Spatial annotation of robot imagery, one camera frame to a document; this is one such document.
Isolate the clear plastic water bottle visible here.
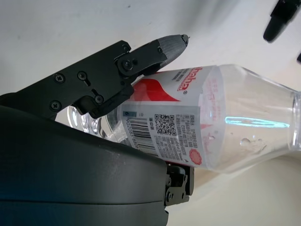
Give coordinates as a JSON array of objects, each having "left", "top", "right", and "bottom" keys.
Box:
[{"left": 55, "top": 63, "right": 301, "bottom": 176}]

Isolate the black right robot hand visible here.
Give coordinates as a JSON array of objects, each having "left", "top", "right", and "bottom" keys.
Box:
[{"left": 0, "top": 33, "right": 195, "bottom": 226}]

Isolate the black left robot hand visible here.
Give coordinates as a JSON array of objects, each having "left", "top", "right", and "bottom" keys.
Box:
[{"left": 262, "top": 0, "right": 301, "bottom": 65}]

